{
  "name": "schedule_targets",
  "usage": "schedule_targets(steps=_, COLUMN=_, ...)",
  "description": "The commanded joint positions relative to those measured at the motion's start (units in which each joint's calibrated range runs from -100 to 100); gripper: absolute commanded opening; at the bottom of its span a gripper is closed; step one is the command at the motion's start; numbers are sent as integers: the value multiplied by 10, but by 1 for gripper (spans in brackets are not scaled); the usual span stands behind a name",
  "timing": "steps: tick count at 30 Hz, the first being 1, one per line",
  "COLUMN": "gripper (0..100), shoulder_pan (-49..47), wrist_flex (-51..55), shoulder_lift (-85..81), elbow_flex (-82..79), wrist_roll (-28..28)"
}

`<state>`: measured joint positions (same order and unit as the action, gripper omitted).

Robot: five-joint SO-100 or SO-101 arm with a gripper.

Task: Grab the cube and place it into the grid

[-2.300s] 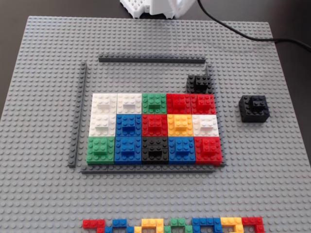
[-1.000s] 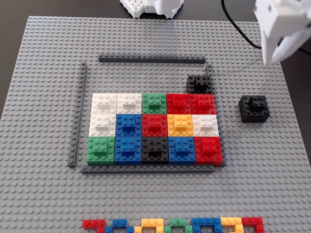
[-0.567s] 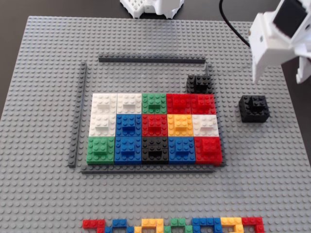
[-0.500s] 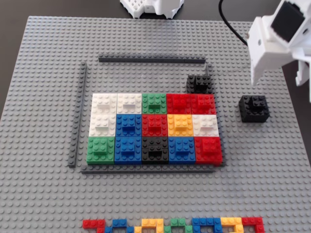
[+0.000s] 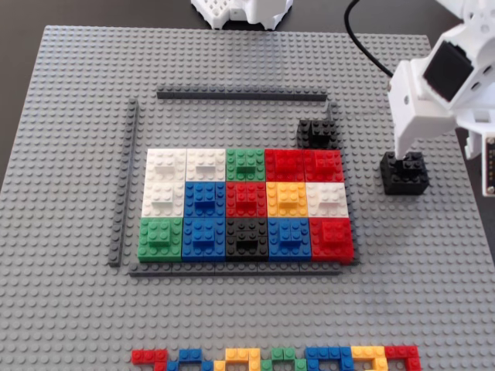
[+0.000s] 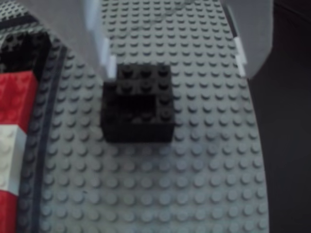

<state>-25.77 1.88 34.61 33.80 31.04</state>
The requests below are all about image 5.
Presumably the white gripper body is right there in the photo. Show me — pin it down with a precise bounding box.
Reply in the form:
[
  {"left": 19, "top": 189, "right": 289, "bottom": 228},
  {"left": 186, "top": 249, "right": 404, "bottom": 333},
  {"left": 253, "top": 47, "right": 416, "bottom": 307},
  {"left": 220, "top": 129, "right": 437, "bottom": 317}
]
[{"left": 388, "top": 38, "right": 476, "bottom": 136}]

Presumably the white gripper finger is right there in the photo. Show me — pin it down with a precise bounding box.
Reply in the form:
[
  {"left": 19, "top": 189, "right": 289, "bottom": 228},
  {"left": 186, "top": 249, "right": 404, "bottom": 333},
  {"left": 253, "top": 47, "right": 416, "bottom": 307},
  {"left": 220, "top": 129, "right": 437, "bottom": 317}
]
[{"left": 393, "top": 127, "right": 422, "bottom": 160}]

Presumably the black brick cube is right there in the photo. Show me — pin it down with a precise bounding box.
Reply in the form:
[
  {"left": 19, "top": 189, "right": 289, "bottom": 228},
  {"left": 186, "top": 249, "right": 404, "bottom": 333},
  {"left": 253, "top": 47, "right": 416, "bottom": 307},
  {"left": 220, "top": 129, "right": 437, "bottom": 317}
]
[
  {"left": 224, "top": 216, "right": 270, "bottom": 262},
  {"left": 296, "top": 118, "right": 341, "bottom": 150},
  {"left": 379, "top": 151, "right": 432, "bottom": 196}
]

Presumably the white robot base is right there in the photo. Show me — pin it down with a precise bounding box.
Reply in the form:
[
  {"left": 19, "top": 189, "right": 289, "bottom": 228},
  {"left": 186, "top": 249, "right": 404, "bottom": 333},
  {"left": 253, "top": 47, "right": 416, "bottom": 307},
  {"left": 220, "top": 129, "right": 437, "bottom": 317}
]
[{"left": 190, "top": 0, "right": 295, "bottom": 31}]

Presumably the red brick cube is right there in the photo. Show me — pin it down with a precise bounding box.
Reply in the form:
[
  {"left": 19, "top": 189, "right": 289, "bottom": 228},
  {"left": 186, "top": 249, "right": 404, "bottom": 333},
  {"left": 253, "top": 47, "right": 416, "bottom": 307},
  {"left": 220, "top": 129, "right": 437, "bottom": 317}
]
[
  {"left": 309, "top": 216, "right": 355, "bottom": 264},
  {"left": 303, "top": 148, "right": 345, "bottom": 182},
  {"left": 224, "top": 181, "right": 268, "bottom": 218},
  {"left": 265, "top": 148, "right": 306, "bottom": 182}
]

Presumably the white brick cube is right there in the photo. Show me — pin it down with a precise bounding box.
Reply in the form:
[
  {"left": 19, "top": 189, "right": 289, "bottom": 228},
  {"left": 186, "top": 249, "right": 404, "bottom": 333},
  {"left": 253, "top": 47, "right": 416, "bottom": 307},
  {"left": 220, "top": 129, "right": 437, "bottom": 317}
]
[
  {"left": 185, "top": 148, "right": 227, "bottom": 182},
  {"left": 145, "top": 148, "right": 189, "bottom": 182},
  {"left": 305, "top": 181, "right": 351, "bottom": 218},
  {"left": 141, "top": 181, "right": 186, "bottom": 218}
]

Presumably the yellow brick cube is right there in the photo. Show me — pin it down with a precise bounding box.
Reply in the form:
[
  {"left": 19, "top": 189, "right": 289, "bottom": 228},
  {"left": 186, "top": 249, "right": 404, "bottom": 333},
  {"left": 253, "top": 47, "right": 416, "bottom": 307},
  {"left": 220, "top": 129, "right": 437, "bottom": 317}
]
[{"left": 265, "top": 181, "right": 309, "bottom": 218}]

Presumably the blue brick cube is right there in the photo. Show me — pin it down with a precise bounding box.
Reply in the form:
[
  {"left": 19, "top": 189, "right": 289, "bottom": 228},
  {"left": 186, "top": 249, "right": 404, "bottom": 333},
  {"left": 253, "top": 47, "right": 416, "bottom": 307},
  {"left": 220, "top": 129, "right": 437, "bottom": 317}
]
[
  {"left": 180, "top": 216, "right": 227, "bottom": 263},
  {"left": 183, "top": 181, "right": 227, "bottom": 218},
  {"left": 267, "top": 216, "right": 312, "bottom": 263}
]

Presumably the green brick cube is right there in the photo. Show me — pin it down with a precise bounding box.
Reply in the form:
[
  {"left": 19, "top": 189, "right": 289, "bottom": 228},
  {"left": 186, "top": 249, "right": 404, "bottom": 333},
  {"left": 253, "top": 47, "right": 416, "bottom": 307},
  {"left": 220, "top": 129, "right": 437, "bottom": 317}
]
[
  {"left": 137, "top": 216, "right": 183, "bottom": 263},
  {"left": 225, "top": 148, "right": 267, "bottom": 182}
]

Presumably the flat red brick shape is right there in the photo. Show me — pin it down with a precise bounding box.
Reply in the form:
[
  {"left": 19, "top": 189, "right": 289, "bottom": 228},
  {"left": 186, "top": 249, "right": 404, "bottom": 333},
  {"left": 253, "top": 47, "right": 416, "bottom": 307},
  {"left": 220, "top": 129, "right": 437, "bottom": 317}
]
[
  {"left": 384, "top": 345, "right": 422, "bottom": 371},
  {"left": 131, "top": 349, "right": 169, "bottom": 371}
]

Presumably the flat yellow brick shape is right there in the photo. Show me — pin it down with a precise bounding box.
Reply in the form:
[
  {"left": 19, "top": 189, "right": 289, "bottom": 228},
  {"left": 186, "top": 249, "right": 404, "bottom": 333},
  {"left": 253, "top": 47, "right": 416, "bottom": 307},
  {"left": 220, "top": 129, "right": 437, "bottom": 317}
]
[
  {"left": 350, "top": 345, "right": 388, "bottom": 371},
  {"left": 213, "top": 347, "right": 262, "bottom": 371}
]

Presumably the long grey brick strip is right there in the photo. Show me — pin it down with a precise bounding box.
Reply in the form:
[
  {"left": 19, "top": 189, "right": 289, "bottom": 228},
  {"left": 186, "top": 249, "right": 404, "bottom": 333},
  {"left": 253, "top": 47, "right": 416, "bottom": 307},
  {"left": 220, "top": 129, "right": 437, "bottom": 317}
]
[
  {"left": 156, "top": 85, "right": 328, "bottom": 102},
  {"left": 128, "top": 259, "right": 345, "bottom": 277},
  {"left": 108, "top": 98, "right": 139, "bottom": 268}
]

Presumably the flat blue brick shape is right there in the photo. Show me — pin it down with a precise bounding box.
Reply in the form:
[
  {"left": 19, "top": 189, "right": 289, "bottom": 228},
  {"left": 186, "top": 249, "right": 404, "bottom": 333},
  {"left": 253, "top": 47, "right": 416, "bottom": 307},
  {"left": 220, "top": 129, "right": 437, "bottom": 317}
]
[
  {"left": 166, "top": 347, "right": 213, "bottom": 371},
  {"left": 305, "top": 345, "right": 355, "bottom": 371}
]

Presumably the flat green brick shape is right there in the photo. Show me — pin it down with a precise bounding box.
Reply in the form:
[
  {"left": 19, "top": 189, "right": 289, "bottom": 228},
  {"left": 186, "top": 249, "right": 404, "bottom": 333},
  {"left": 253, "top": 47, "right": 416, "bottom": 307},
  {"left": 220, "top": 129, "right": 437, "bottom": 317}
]
[{"left": 259, "top": 346, "right": 309, "bottom": 371}]

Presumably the grey studded baseplate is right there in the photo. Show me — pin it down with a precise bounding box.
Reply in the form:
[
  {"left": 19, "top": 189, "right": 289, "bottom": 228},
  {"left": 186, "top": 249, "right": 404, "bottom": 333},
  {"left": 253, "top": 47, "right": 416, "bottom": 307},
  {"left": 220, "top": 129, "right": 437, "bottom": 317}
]
[{"left": 0, "top": 25, "right": 495, "bottom": 371}]

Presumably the black cable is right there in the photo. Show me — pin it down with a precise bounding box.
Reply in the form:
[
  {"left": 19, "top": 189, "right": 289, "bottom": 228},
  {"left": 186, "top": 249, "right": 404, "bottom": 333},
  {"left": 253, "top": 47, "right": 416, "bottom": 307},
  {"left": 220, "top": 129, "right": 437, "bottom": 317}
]
[{"left": 343, "top": 0, "right": 394, "bottom": 78}]

